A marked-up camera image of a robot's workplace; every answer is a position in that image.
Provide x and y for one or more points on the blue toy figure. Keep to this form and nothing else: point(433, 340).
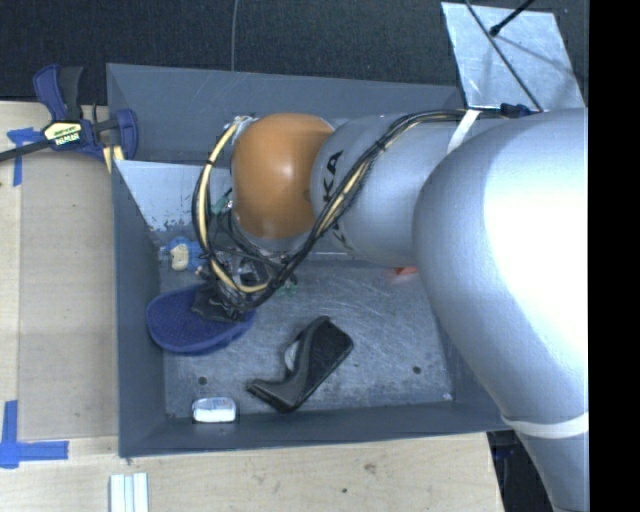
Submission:
point(178, 256)

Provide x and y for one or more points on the small white box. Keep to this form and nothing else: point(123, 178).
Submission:
point(214, 410)

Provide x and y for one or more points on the black angled stand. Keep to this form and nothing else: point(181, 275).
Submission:
point(320, 357)

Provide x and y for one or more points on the pale wood flat board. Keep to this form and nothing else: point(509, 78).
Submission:
point(65, 300)

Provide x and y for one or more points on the grey metal bin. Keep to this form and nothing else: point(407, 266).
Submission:
point(380, 330)

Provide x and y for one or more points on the red and white small thing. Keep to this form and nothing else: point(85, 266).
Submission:
point(401, 273)

